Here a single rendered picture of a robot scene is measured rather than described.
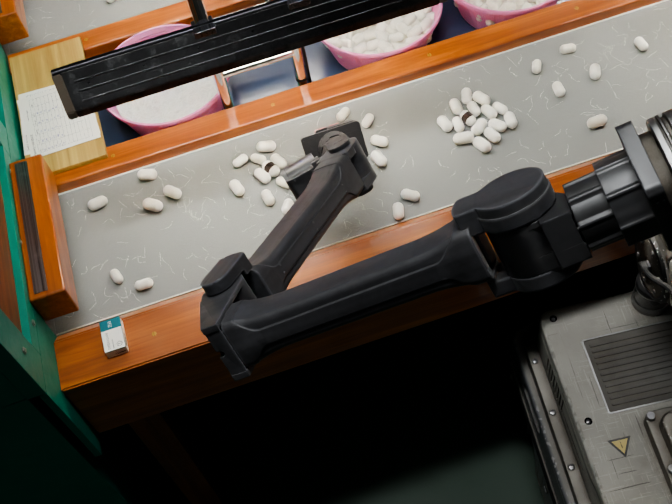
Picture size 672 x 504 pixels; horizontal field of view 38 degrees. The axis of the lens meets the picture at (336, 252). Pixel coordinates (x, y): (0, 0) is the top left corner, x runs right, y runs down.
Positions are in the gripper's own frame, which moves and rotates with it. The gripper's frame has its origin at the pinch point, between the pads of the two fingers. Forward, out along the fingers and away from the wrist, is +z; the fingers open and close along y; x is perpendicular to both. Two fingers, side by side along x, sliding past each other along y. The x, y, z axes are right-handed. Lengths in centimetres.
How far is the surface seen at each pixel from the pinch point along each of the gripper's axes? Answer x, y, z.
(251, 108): -7.5, 10.9, 16.1
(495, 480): 89, -16, 22
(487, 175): 13.9, -24.9, -4.4
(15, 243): -1, 55, -9
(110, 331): 16.4, 44.4, -15.0
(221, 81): -14.1, 14.7, 13.3
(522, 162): 13.7, -31.6, -4.1
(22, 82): -24, 52, 33
